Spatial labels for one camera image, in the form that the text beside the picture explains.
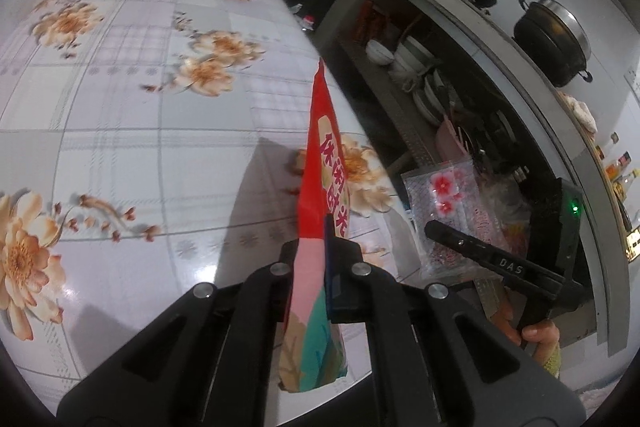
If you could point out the stack of pale bowls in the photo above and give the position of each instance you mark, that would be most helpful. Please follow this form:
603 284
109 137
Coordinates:
412 52

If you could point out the red box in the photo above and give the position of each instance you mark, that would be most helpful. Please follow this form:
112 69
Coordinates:
367 22

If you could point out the yellow packet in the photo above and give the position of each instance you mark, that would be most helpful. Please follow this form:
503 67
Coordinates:
633 244

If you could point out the dark cookware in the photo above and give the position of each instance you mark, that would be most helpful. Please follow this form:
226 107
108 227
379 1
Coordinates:
500 132

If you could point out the beige kitchen cloth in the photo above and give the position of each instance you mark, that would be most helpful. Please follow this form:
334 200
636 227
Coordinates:
580 112

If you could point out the concrete kitchen counter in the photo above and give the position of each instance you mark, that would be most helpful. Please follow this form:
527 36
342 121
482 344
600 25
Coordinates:
530 107

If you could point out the white bowl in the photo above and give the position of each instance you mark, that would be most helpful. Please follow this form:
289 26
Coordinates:
379 51

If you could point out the stack of plates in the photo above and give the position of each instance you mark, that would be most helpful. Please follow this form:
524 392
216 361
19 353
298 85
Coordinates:
430 102

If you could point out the clear pink flower plastic bag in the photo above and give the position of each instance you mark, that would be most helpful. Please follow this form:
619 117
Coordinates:
445 197

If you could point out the seasoning bottle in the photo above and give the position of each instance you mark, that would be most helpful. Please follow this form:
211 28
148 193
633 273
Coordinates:
620 182

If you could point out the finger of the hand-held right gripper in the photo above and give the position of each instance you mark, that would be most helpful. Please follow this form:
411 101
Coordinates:
465 247

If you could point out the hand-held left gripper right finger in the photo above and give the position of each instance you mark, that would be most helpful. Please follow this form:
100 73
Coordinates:
332 267

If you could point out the white floral table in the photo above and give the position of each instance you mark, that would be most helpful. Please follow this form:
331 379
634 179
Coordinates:
150 132

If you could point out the person's right hand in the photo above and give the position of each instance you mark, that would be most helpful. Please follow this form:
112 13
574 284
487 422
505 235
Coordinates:
537 334

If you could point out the red snack packet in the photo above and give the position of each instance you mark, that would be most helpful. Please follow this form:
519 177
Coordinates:
320 157

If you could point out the yellowish plastic bag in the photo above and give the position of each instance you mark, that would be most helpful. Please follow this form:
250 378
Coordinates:
510 207

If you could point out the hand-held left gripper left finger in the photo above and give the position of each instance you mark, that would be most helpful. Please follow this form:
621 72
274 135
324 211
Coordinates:
287 257

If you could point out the pink plastic basin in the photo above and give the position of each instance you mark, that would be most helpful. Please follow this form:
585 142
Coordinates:
445 137

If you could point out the cooking oil bottle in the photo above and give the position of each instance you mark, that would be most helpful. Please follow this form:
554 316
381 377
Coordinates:
307 23

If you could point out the black pot with metal lid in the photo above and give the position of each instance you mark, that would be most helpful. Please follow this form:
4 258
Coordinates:
550 42

